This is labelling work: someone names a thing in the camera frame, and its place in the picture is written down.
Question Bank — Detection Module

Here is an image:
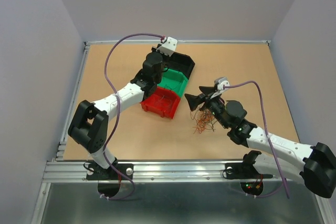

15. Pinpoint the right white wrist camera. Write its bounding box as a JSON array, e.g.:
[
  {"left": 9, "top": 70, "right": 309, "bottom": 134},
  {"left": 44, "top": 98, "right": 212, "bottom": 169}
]
[{"left": 211, "top": 77, "right": 230, "bottom": 99}]

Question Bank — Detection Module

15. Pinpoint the aluminium left rail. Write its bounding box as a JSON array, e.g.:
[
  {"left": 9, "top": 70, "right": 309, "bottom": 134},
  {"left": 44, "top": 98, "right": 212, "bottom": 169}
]
[{"left": 53, "top": 42, "right": 90, "bottom": 162}]

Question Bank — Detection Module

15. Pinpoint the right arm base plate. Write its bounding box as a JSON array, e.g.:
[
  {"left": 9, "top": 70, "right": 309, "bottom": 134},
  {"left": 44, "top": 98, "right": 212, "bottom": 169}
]
[{"left": 222, "top": 151, "right": 273, "bottom": 179}]

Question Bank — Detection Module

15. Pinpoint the green plastic bin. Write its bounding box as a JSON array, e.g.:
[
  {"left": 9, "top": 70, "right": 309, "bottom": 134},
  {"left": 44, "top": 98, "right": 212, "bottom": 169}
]
[{"left": 158, "top": 69, "right": 188, "bottom": 98}]

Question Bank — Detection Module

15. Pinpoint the red plastic bin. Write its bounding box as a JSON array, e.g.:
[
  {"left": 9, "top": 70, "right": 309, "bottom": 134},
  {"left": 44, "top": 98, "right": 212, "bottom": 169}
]
[{"left": 140, "top": 87, "right": 181, "bottom": 119}]

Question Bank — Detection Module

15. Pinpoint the wire bundle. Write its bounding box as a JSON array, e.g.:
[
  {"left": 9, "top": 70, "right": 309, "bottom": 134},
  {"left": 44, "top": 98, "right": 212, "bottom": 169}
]
[{"left": 189, "top": 103, "right": 224, "bottom": 135}]

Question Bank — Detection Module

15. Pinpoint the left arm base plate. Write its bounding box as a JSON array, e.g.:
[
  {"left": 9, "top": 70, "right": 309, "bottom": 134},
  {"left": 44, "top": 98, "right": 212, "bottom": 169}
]
[{"left": 83, "top": 161, "right": 134, "bottom": 180}]

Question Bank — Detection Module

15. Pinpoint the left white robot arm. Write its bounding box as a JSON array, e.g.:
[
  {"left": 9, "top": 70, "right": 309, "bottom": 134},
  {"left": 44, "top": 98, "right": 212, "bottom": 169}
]
[{"left": 68, "top": 45, "right": 175, "bottom": 179}]

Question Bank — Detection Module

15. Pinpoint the aluminium back rail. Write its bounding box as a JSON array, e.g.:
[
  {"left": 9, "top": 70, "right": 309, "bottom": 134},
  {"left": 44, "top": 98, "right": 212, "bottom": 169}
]
[{"left": 84, "top": 39, "right": 271, "bottom": 46}]

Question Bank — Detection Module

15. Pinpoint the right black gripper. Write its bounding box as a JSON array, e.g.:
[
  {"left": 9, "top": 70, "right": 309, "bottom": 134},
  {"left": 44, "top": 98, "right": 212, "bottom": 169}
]
[{"left": 184, "top": 85, "right": 229, "bottom": 129}]

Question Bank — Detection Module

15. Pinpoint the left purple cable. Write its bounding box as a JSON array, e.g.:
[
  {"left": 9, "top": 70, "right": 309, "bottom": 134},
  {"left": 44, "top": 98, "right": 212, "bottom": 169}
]
[{"left": 98, "top": 33, "right": 166, "bottom": 200}]

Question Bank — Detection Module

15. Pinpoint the black plastic bin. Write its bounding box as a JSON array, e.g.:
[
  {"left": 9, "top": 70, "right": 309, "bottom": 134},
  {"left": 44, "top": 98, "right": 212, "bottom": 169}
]
[{"left": 166, "top": 52, "right": 195, "bottom": 80}]

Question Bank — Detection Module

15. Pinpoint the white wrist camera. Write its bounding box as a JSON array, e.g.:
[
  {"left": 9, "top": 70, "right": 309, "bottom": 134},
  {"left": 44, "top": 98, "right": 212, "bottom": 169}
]
[
  {"left": 211, "top": 77, "right": 230, "bottom": 99},
  {"left": 155, "top": 37, "right": 179, "bottom": 57}
]

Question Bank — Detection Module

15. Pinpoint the aluminium front rail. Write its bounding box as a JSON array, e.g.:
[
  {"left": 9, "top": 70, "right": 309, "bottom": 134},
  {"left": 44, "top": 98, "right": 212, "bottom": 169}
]
[{"left": 41, "top": 158, "right": 323, "bottom": 183}]

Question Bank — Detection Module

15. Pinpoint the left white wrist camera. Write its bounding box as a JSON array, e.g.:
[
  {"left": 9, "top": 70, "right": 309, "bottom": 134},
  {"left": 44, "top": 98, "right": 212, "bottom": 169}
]
[{"left": 155, "top": 37, "right": 179, "bottom": 57}]

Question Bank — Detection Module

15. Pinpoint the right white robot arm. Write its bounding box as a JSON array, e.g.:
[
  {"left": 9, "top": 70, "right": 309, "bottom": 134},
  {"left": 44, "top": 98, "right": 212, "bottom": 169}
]
[{"left": 185, "top": 86, "right": 335, "bottom": 198}]

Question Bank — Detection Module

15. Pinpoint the aluminium rail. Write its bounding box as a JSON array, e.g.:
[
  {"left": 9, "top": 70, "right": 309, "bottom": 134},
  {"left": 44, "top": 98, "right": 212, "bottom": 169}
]
[
  {"left": 53, "top": 42, "right": 90, "bottom": 162},
  {"left": 41, "top": 158, "right": 323, "bottom": 183},
  {"left": 84, "top": 39, "right": 271, "bottom": 46}
]

